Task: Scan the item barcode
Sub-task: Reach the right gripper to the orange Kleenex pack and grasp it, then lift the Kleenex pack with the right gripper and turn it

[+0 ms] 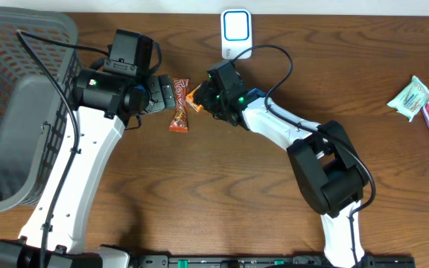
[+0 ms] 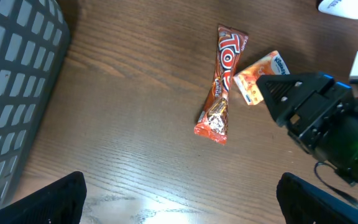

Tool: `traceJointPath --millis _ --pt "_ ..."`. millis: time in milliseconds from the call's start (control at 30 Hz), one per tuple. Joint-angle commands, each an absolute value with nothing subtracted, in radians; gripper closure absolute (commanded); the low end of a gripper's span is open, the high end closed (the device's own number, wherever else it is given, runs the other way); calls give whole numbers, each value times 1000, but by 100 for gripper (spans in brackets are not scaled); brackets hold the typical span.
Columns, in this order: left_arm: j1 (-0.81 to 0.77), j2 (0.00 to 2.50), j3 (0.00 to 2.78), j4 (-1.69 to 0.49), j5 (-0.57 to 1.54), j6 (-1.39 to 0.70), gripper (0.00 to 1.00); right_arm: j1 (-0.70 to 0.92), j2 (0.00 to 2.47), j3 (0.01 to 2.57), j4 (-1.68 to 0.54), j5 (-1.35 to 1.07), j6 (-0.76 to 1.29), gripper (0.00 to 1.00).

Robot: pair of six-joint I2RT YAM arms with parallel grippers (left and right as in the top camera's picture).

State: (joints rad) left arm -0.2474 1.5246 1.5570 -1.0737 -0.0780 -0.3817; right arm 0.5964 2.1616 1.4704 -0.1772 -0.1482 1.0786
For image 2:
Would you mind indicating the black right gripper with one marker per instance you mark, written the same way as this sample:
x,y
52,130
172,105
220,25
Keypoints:
x,y
333,136

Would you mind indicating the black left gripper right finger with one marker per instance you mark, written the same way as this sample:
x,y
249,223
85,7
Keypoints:
x,y
302,202

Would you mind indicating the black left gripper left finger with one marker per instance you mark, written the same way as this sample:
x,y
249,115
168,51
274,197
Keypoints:
x,y
60,202

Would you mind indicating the small orange tissue box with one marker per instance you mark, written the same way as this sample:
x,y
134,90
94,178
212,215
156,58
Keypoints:
x,y
271,64

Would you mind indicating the orange candy wrapper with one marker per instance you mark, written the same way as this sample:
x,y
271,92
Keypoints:
x,y
213,120

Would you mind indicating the grey plastic basket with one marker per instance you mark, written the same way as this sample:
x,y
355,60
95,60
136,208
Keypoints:
x,y
34,38

